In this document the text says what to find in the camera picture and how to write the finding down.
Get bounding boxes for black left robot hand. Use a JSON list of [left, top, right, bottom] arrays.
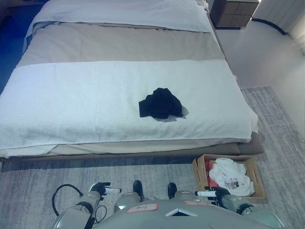
[[89, 181, 122, 201]]

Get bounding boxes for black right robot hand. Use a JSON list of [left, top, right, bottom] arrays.
[[194, 186, 231, 206]]

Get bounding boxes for black garment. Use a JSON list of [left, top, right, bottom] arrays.
[[138, 87, 190, 124]]

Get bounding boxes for wicker laundry basket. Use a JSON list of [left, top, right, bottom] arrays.
[[192, 154, 265, 199]]

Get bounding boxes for white bed sheet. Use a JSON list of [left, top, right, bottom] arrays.
[[23, 0, 212, 33]]

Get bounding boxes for white printed garment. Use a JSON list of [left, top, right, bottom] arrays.
[[209, 156, 255, 197]]

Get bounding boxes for red garment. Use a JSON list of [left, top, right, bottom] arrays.
[[204, 160, 218, 187]]

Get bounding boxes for grey robot torso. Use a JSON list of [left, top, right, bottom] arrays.
[[95, 200, 284, 229]]

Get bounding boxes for white terry blanket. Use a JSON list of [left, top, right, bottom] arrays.
[[0, 59, 259, 158]]

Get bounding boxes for beige duvet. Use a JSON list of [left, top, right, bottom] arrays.
[[18, 22, 226, 69]]

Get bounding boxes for dark brown nightstand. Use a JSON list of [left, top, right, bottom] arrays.
[[209, 0, 259, 30]]

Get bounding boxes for white pillow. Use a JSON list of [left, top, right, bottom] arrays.
[[195, 0, 210, 10]]

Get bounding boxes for white curtain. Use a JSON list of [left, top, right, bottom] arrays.
[[252, 0, 305, 36]]

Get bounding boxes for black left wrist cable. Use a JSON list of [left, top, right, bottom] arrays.
[[51, 184, 84, 217]]

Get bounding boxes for bed with brown frame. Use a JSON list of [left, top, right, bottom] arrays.
[[0, 0, 265, 171]]

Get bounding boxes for thick black floor cable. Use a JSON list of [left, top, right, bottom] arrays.
[[252, 18, 290, 36]]

